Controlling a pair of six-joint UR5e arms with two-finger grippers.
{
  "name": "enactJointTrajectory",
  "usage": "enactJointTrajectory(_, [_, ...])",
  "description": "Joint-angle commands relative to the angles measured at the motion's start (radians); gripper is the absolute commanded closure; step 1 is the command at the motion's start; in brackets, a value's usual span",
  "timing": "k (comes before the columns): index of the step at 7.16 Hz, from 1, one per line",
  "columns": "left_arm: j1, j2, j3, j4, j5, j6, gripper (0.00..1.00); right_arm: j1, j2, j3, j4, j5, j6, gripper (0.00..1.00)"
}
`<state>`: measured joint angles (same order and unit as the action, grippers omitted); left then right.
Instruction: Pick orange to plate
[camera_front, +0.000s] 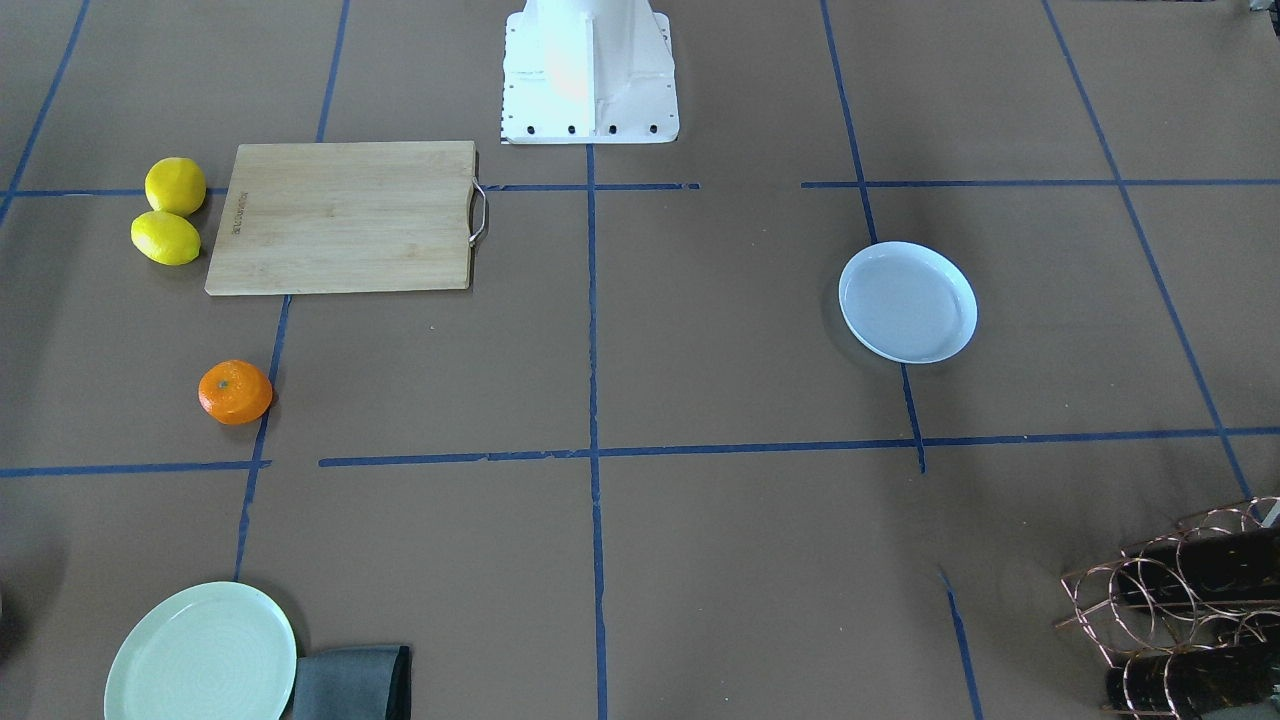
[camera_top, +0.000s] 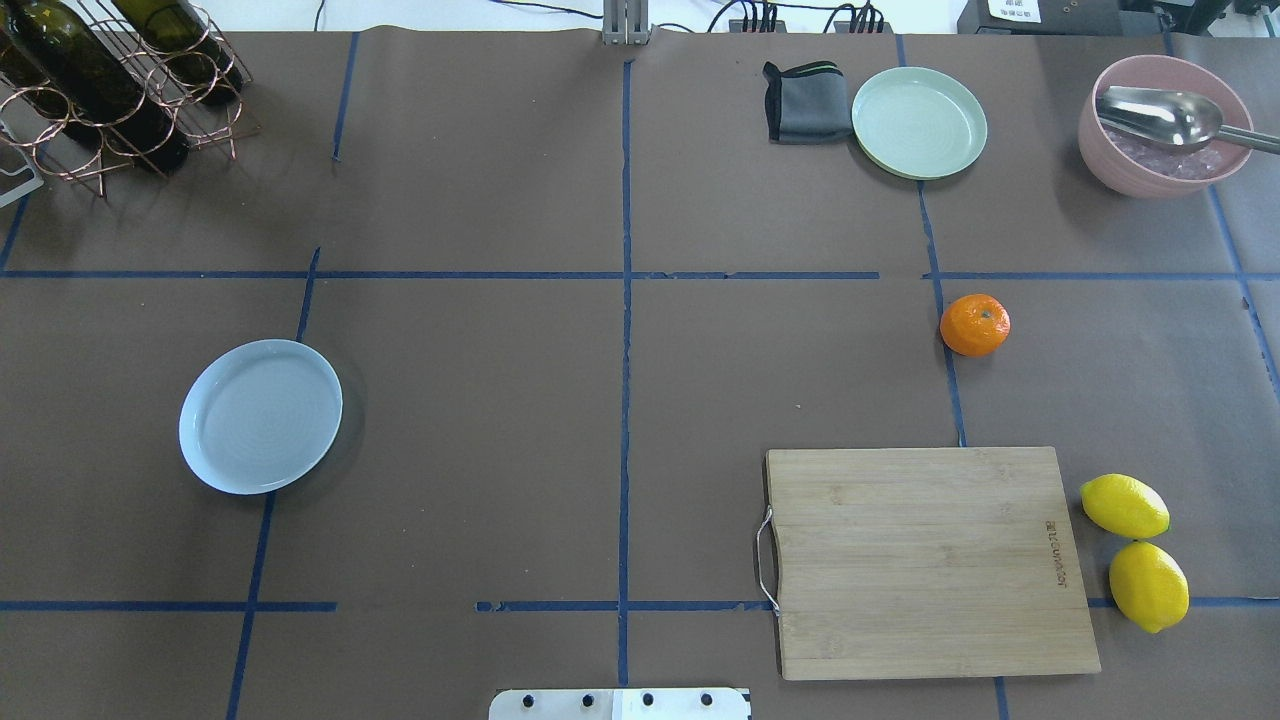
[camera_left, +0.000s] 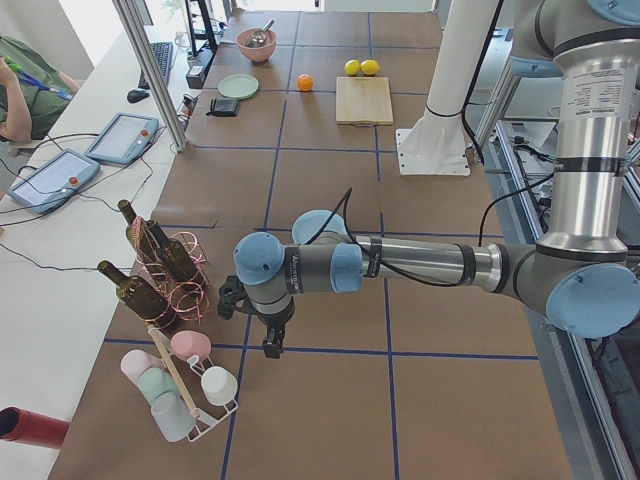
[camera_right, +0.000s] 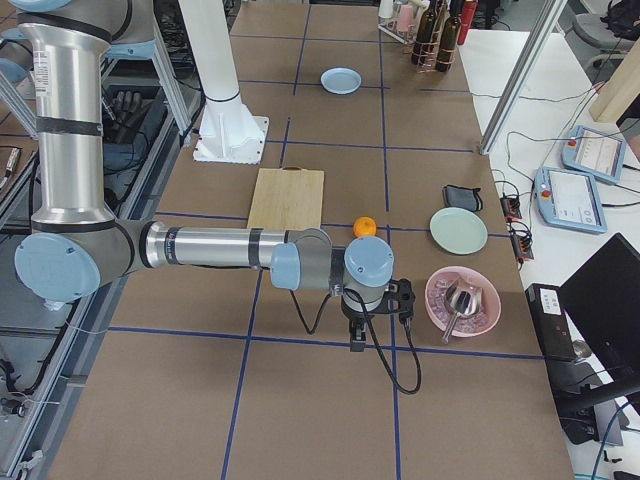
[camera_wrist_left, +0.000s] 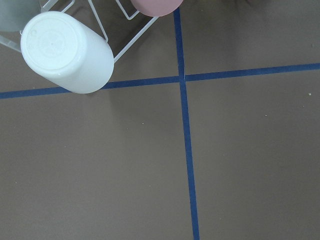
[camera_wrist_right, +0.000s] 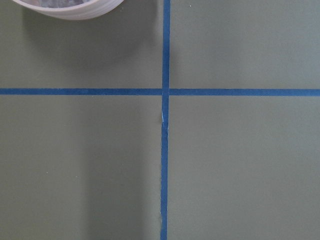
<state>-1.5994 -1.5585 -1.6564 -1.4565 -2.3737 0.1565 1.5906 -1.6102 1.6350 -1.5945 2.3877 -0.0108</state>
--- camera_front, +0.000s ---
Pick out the light blue plate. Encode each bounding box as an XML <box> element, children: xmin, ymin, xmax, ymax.
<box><xmin>836</xmin><ymin>241</ymin><xmax>979</xmax><ymax>365</ymax></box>

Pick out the light green plate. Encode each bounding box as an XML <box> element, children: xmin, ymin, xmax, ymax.
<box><xmin>102</xmin><ymin>582</ymin><xmax>298</xmax><ymax>719</ymax></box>

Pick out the bamboo cutting board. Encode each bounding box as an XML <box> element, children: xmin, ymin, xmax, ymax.
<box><xmin>205</xmin><ymin>140</ymin><xmax>488</xmax><ymax>297</ymax></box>

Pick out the orange mandarin fruit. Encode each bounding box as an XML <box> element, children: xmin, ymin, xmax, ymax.
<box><xmin>197</xmin><ymin>359</ymin><xmax>275</xmax><ymax>425</ymax></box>

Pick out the dark grey folded cloth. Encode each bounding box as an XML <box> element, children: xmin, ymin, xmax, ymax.
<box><xmin>292</xmin><ymin>644</ymin><xmax>413</xmax><ymax>719</ymax></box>

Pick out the lower yellow lemon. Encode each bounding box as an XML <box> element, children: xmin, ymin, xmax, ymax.
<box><xmin>131</xmin><ymin>210</ymin><xmax>201</xmax><ymax>266</ymax></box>

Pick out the yellow lemon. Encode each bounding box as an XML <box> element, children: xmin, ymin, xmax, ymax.
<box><xmin>143</xmin><ymin>158</ymin><xmax>209</xmax><ymax>217</ymax></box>
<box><xmin>131</xmin><ymin>210</ymin><xmax>201</xmax><ymax>266</ymax></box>

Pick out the upper yellow lemon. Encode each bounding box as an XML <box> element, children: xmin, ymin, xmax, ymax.
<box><xmin>143</xmin><ymin>158</ymin><xmax>209</xmax><ymax>217</ymax></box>

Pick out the dark wine bottle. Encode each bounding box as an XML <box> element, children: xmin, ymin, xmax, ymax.
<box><xmin>1116</xmin><ymin>527</ymin><xmax>1279</xmax><ymax>609</ymax></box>
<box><xmin>1105</xmin><ymin>642</ymin><xmax>1279</xmax><ymax>719</ymax></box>

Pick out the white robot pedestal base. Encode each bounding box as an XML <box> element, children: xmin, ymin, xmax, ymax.
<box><xmin>500</xmin><ymin>1</ymin><xmax>681</xmax><ymax>145</ymax></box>

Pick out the copper wire bottle rack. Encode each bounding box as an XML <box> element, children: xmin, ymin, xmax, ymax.
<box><xmin>1060</xmin><ymin>497</ymin><xmax>1279</xmax><ymax>719</ymax></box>

